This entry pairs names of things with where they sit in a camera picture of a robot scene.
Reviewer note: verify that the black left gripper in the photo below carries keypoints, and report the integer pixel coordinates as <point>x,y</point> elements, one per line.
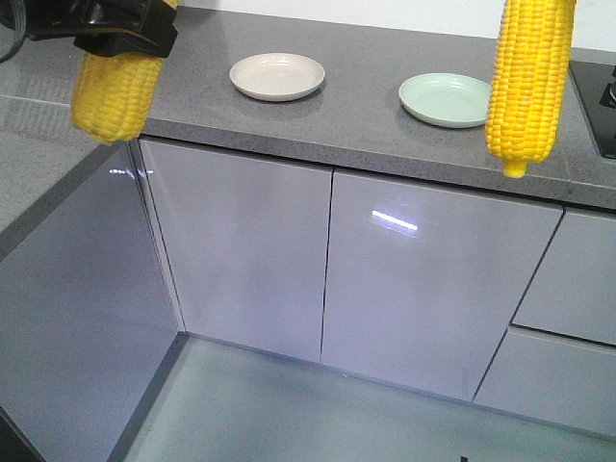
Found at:
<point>103,28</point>

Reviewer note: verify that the grey drawer front lower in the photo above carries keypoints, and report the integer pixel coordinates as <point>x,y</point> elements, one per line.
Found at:
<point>552,378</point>

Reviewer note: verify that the grey side cabinet panel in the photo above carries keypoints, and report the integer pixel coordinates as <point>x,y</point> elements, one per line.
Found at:
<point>85,318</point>

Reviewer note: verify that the grey drawer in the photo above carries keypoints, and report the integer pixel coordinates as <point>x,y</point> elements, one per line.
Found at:
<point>552,378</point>
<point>573,290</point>

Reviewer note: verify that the grey cabinet door right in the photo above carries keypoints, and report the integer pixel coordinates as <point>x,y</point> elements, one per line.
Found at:
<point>422,281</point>

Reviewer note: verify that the grey cabinet door left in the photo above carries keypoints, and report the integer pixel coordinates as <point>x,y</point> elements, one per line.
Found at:
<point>246,239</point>

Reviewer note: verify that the grey cabinet door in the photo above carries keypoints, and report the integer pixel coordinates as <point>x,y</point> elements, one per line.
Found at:
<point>422,281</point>
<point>246,239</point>

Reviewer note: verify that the black gas stove top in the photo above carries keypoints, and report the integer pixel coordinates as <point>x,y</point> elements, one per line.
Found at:
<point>595,85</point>

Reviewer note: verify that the grey drawer front upper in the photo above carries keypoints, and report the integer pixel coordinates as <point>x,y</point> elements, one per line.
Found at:
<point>573,290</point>

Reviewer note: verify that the yellow corn cob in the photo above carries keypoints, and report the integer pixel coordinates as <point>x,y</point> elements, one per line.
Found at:
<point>112,97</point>
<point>530,75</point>

